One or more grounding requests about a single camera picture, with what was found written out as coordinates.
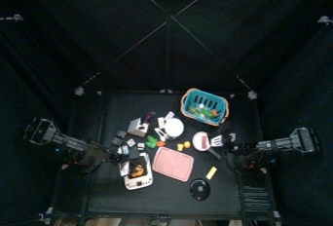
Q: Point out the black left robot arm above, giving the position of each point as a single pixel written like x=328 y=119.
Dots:
x=64 y=140

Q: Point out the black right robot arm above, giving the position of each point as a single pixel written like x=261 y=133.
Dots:
x=281 y=143

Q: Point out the white rice bowl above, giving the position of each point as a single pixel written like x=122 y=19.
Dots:
x=174 y=128

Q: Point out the dark grey toy block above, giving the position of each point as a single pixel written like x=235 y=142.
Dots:
x=134 y=153

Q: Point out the silver toy spatula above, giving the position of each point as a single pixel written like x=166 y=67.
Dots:
x=217 y=140

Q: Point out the small pale grey block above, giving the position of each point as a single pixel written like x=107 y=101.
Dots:
x=123 y=149

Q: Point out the orange toy food on tray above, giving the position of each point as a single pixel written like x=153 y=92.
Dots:
x=138 y=171

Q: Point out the small speckled tile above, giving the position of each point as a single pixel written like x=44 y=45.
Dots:
x=131 y=143

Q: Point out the small white tile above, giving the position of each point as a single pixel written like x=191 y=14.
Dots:
x=140 y=145

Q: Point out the grey toy cube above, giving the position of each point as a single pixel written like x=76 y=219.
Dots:
x=120 y=134
x=116 y=141

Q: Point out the toy pan with pink inside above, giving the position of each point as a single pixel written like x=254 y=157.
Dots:
x=201 y=141

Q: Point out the white toy stove tray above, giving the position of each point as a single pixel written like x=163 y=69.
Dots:
x=140 y=182

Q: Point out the green toy leafy vegetable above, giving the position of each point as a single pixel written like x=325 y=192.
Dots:
x=151 y=142

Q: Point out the yellow toy stick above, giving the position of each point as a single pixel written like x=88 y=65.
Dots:
x=211 y=172

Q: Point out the orange toy food piece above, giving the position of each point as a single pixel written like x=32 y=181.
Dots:
x=214 y=112

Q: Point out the orange toy carrot piece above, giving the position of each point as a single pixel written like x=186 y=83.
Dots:
x=161 y=143

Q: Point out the grey wooden knife block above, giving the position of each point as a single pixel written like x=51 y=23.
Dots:
x=136 y=128

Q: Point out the yellow toy food chunk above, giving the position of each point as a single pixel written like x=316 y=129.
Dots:
x=186 y=144
x=181 y=147

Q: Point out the green toy vegetable in basket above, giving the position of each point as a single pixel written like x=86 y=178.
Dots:
x=201 y=113

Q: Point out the pink cutting board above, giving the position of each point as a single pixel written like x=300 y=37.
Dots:
x=173 y=164

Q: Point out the white plastic fork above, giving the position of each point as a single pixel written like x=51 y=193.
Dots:
x=162 y=133

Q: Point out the small white toy ball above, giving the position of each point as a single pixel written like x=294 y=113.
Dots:
x=201 y=105

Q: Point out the speckled card with round mark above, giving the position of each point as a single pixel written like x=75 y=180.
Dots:
x=161 y=122

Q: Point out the purple toy eggplant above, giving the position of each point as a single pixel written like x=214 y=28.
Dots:
x=150 y=117

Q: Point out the round black plate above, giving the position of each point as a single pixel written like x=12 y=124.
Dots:
x=199 y=189

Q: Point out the teal basket with orange rim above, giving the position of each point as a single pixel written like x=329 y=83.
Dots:
x=189 y=100

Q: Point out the plain speckled grey card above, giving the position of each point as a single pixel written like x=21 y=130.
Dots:
x=170 y=115

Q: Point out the white text label sticker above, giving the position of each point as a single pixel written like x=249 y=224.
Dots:
x=255 y=197

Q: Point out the metal frame bracket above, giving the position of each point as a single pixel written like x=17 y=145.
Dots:
x=79 y=90
x=251 y=94
x=324 y=19
x=16 y=17

